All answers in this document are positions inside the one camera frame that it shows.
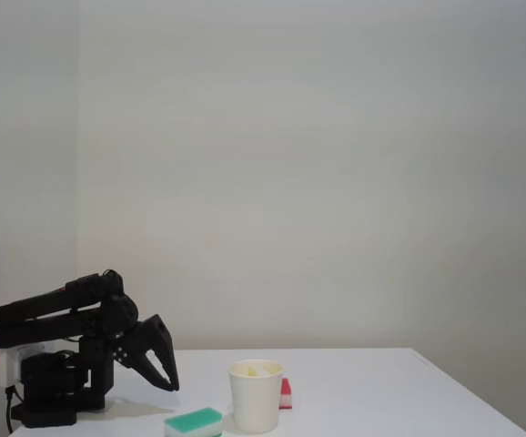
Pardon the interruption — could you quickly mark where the white power strip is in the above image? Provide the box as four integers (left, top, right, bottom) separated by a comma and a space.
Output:
0, 341, 46, 389

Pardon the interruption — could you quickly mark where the red sponge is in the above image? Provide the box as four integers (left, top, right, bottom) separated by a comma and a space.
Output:
278, 377, 293, 411

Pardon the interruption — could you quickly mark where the yellow sponge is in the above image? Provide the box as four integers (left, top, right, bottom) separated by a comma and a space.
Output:
243, 361, 283, 379

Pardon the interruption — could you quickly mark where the dark power cable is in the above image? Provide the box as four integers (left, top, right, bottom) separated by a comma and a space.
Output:
4, 385, 25, 434

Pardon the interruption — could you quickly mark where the green sponge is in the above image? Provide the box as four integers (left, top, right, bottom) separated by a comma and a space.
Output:
163, 406, 224, 437

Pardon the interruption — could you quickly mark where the white paper cup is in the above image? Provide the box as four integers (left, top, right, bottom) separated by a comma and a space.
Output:
227, 359, 286, 434

